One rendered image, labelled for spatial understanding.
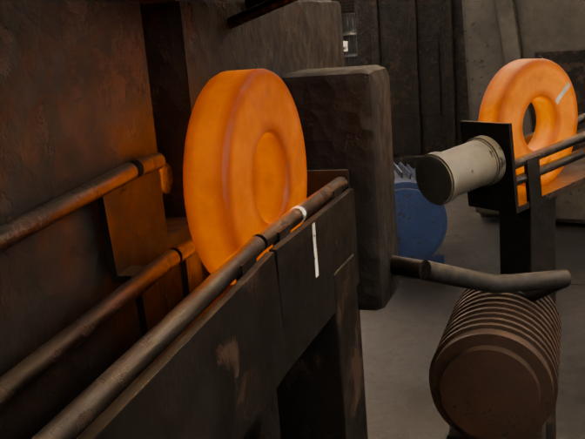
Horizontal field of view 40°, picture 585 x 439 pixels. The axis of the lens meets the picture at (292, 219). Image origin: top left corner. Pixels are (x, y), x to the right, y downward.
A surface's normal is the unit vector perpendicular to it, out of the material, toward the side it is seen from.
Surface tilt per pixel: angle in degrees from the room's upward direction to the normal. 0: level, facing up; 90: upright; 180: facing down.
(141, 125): 90
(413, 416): 0
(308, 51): 90
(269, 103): 90
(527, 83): 90
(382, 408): 0
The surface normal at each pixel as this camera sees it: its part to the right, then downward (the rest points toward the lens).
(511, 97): 0.59, 0.14
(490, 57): -0.55, 0.23
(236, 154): 0.94, 0.00
